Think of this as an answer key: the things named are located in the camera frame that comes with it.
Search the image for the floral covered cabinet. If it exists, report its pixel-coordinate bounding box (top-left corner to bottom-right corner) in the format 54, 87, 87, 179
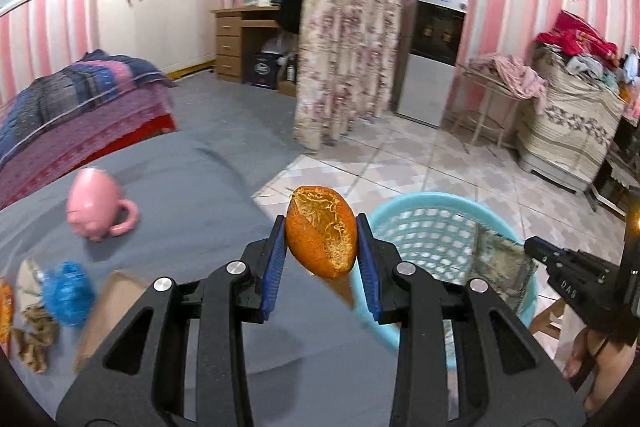
515, 44, 626, 195

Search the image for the person's right hand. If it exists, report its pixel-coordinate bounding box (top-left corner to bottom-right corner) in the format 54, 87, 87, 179
564, 328, 640, 414

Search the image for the plaid blanket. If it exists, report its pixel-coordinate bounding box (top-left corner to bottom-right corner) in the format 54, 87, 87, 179
0, 49, 178, 168

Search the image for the orange snack wrapper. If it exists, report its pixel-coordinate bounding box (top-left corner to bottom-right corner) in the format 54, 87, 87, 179
0, 277, 15, 358

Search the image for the orange peel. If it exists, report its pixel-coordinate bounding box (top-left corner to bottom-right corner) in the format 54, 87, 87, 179
285, 185, 360, 279

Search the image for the pink pig mug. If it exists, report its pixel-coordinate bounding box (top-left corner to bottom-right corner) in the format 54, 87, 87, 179
66, 167, 139, 243

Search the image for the water dispenser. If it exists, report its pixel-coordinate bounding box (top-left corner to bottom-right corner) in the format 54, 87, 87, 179
395, 0, 470, 130

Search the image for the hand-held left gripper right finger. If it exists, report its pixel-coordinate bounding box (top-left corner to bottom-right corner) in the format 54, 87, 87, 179
356, 213, 586, 427

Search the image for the blue and floral curtain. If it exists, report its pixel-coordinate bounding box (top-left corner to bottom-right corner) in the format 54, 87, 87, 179
292, 0, 431, 152

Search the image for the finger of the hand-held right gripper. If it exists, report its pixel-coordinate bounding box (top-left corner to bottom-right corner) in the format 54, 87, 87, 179
547, 267, 618, 339
524, 236, 621, 288

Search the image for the grey printed snack packet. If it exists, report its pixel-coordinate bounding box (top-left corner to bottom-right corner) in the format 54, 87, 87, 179
472, 226, 535, 308

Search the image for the metal wire stand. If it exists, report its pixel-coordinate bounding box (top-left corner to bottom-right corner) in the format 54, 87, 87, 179
450, 66, 523, 154

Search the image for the black box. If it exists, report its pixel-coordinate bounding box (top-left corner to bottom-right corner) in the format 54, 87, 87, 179
251, 53, 281, 90

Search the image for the dark side table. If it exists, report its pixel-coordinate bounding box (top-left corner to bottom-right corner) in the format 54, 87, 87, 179
590, 119, 640, 214

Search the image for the beige face mask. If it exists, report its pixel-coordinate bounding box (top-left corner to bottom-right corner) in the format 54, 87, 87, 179
16, 258, 51, 304

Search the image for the turquoise plastic basket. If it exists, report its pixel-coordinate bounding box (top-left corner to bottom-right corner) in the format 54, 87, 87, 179
350, 192, 539, 370

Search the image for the wooden desk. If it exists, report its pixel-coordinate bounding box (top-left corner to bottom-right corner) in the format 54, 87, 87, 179
211, 6, 296, 84

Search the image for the pile of red clothes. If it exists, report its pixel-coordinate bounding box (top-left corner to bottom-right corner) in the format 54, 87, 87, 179
534, 9, 620, 58

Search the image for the pink cloth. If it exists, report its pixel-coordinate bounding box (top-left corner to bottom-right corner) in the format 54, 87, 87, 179
467, 52, 551, 115

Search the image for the tan phone case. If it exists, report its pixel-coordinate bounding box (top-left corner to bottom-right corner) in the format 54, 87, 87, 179
74, 269, 151, 373

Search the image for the white bag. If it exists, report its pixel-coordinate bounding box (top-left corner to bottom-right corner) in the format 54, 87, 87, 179
262, 34, 300, 58

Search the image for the brown paper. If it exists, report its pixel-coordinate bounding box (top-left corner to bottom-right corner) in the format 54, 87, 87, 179
22, 304, 61, 344
11, 327, 51, 374

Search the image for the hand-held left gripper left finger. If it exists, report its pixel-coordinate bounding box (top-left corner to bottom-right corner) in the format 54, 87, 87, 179
56, 214, 288, 427

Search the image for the blue plastic bag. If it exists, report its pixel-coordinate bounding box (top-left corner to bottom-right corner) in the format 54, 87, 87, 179
41, 261, 97, 328

